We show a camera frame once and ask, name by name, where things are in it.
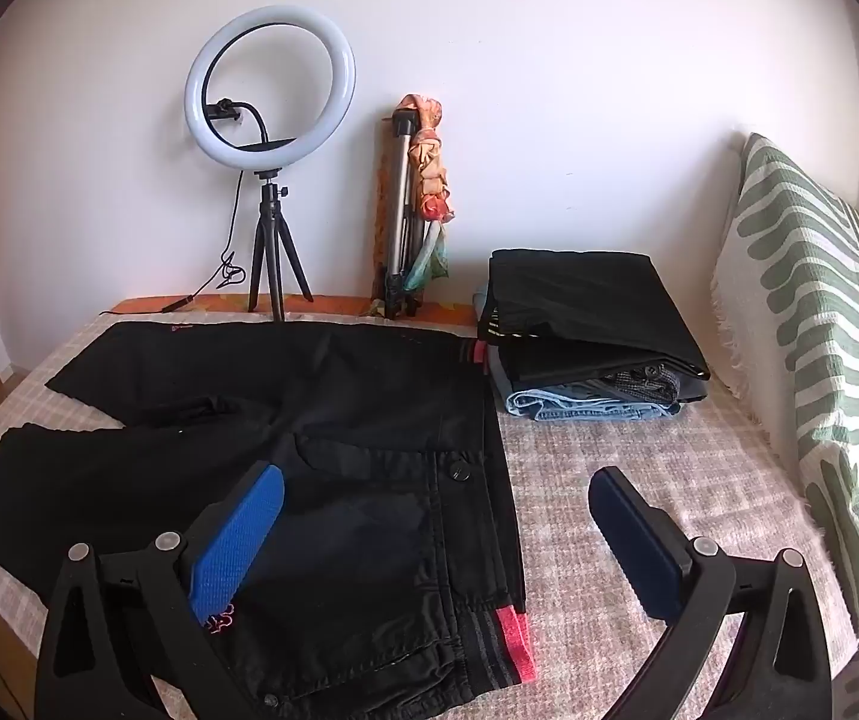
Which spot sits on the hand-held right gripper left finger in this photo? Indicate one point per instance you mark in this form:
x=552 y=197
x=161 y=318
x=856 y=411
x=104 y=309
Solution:
x=238 y=532

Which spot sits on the folded grey checked garment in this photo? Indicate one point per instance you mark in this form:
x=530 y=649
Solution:
x=647 y=382

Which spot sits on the folded blue jeans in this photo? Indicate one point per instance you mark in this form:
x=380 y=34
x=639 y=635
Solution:
x=572 y=405

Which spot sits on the plaid blanket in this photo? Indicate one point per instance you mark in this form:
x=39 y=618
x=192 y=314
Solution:
x=624 y=450

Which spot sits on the small black tripod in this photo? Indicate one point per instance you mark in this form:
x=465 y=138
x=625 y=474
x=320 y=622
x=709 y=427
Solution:
x=270 y=240

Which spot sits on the stack of folded clothes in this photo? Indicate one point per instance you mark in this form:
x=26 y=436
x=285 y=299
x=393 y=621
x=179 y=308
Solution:
x=587 y=300

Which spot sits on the black pants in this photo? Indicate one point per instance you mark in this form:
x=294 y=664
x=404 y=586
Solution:
x=369 y=405

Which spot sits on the colourful patterned scarf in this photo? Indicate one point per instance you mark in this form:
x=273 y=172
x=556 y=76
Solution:
x=429 y=165

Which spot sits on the orange patterned sheet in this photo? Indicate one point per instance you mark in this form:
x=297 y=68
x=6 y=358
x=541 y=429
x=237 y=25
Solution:
x=339 y=306

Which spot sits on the green striped pillow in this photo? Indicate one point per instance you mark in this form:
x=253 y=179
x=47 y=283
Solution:
x=797 y=255

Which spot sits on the folded silver tripod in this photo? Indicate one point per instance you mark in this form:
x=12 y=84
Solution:
x=399 y=202

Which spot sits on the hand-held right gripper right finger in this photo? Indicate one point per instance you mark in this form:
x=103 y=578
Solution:
x=636 y=532

